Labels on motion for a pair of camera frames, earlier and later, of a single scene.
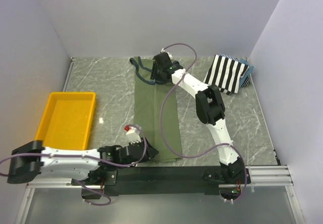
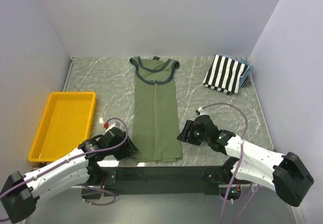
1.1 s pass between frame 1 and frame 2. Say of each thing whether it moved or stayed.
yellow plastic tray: stayed
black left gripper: moved
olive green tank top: stayed
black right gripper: moved
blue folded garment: stayed
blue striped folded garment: stayed
